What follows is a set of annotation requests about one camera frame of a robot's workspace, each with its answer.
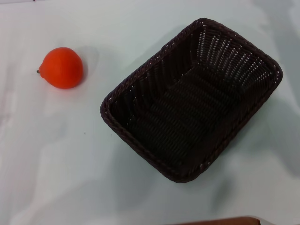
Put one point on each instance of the dark brown woven basket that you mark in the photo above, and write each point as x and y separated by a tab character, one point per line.
187	112

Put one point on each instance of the orange toy fruit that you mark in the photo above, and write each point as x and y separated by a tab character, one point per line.
63	69

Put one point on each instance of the brown board edge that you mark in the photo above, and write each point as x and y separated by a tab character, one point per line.
225	221

